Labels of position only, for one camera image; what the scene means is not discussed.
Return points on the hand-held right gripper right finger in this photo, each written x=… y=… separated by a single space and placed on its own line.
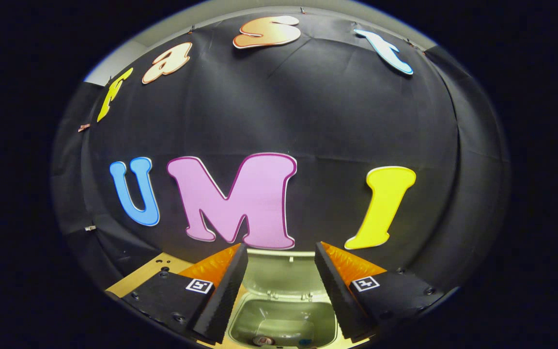
x=337 y=291

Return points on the wooden desktop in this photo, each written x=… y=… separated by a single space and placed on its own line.
x=138 y=278

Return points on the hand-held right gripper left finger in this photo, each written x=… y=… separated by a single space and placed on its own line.
x=225 y=291

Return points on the blue paper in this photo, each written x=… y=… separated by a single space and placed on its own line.
x=305 y=342

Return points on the black backdrop cloth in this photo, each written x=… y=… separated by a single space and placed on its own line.
x=332 y=121

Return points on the red pop can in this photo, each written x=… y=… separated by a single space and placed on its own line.
x=263 y=341

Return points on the copper spring clip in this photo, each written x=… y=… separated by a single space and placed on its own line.
x=84 y=127

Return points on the pale green desktop garbage bin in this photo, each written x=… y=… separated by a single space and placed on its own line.
x=284 y=276

